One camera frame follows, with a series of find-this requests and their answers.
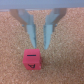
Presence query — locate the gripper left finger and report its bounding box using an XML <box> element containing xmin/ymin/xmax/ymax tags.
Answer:
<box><xmin>9</xmin><ymin>8</ymin><xmax>39</xmax><ymax>49</ymax></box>

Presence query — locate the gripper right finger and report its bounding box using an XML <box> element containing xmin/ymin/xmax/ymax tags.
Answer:
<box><xmin>43</xmin><ymin>8</ymin><xmax>69</xmax><ymax>49</ymax></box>

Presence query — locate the pink block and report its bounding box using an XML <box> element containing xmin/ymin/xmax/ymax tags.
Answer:
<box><xmin>22</xmin><ymin>49</ymin><xmax>43</xmax><ymax>71</ymax></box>

